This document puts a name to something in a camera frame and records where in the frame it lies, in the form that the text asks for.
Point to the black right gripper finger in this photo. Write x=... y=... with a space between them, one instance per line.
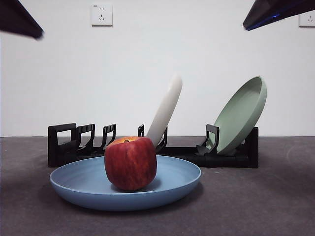
x=278 y=12

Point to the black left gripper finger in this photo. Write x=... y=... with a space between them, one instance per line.
x=17 y=19

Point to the red apple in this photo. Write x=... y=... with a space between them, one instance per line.
x=130 y=164

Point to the blue plate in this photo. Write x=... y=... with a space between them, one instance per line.
x=81 y=194

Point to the green plate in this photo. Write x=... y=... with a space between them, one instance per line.
x=238 y=118

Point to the black plate rack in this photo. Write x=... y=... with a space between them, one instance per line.
x=53 y=147

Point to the beige plate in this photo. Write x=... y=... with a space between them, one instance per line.
x=167 y=108

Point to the white wall socket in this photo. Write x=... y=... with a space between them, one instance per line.
x=102 y=15
x=307 y=20

